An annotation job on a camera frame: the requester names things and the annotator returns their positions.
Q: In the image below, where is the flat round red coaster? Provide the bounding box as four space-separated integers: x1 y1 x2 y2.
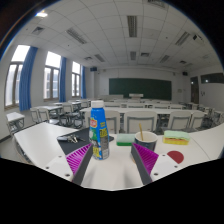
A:
166 150 185 165

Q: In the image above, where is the wooden stir stick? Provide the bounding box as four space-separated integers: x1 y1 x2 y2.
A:
138 123 145 141

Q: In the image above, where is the navy mug white inside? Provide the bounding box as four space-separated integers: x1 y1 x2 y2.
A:
134 130 159 154

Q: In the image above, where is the group of classroom desks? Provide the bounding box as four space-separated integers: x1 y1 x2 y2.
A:
5 96 224 134

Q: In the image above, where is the group of classroom chairs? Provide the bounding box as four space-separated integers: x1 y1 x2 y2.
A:
29 98 224 135

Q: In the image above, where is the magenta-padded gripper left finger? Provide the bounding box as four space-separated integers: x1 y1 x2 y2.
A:
44 143 94 186

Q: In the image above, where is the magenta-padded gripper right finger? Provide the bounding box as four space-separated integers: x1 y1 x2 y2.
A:
130 142 186 186

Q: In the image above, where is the blue drink bottle white cap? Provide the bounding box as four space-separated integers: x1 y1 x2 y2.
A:
89 99 111 161

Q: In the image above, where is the yellow sponge green top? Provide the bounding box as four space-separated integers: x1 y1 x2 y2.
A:
162 129 191 146

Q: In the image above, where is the ceiling projector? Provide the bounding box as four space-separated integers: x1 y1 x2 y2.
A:
192 33 205 44

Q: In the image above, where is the dark wall window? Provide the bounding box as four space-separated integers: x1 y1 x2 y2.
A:
200 72 224 85

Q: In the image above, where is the tall window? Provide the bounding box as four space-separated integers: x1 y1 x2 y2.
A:
43 51 62 101
4 44 31 108
71 61 82 98

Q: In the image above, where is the group of ceiling lights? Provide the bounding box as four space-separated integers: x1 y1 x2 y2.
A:
31 0 208 64

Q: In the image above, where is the blue curtain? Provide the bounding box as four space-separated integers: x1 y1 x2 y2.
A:
58 56 68 103
18 45 38 112
80 65 87 99

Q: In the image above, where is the green chalkboard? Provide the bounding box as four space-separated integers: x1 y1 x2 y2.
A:
108 77 173 101

